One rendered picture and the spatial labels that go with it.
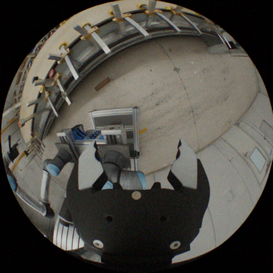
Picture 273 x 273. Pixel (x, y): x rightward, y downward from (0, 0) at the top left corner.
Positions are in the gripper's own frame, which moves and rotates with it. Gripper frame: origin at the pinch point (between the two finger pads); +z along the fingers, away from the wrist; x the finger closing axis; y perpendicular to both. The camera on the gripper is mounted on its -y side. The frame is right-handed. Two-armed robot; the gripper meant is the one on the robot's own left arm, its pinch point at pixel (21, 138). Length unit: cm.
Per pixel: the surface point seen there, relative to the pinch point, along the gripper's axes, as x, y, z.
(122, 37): 72, -66, 62
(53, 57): 30, -46, 26
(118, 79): 53, -36, 132
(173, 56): 148, -85, 132
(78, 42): 31, -71, 52
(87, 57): 39, -51, 62
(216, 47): 240, -138, 99
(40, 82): 9.1, -35.0, 27.0
